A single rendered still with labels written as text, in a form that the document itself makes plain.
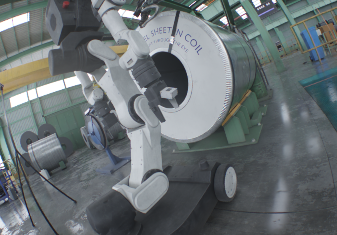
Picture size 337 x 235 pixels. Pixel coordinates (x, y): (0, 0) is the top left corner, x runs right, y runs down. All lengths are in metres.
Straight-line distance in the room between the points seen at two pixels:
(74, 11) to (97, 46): 0.23
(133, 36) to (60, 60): 0.31
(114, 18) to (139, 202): 0.69
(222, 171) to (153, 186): 0.32
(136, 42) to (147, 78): 0.13
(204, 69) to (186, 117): 0.43
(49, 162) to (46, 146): 0.58
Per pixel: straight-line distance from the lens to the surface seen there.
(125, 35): 0.53
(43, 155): 5.61
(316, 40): 5.02
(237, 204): 0.80
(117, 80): 0.68
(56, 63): 0.64
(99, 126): 2.24
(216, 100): 1.03
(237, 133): 1.29
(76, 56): 0.66
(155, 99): 0.49
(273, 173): 0.91
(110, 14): 0.60
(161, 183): 0.65
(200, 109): 1.12
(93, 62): 0.69
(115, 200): 0.60
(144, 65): 0.50
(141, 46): 0.51
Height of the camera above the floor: 0.58
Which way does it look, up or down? 2 degrees down
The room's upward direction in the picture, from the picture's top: 24 degrees counter-clockwise
